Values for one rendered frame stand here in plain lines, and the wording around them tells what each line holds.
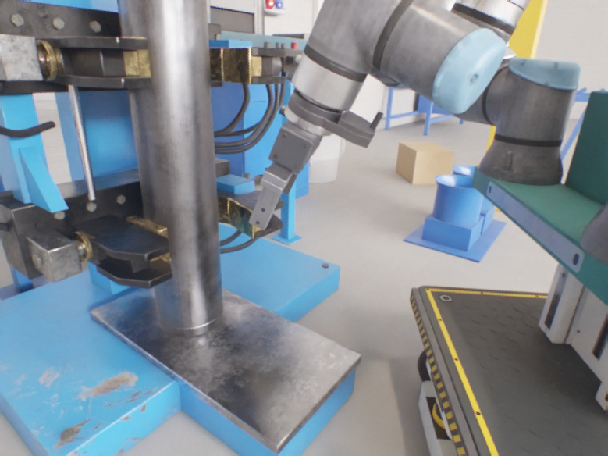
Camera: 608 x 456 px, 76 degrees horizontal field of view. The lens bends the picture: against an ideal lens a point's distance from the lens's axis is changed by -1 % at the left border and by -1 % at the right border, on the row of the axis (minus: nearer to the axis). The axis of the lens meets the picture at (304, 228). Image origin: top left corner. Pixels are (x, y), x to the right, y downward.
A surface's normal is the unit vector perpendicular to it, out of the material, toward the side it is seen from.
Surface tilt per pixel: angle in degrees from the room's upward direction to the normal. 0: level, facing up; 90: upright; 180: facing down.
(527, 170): 70
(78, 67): 90
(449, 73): 100
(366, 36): 104
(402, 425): 0
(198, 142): 90
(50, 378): 0
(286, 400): 0
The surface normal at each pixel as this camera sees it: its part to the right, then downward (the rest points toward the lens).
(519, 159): -0.50, -0.03
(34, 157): 0.64, -0.40
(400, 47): -0.54, 0.46
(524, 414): 0.04, -0.92
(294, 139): -0.24, 0.47
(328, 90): -0.03, 0.56
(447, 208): -0.65, 0.27
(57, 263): 0.80, 0.25
